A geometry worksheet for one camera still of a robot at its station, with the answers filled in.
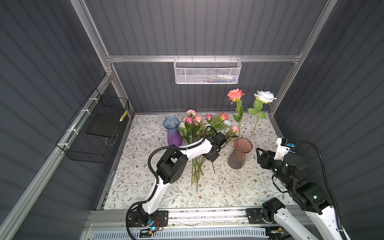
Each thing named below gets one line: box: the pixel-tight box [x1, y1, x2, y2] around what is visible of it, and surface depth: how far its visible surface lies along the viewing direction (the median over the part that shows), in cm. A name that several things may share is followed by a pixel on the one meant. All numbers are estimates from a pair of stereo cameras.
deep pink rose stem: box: [227, 88, 245, 151], surface depth 75 cm
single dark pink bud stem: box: [205, 113, 214, 127], surface depth 114 cm
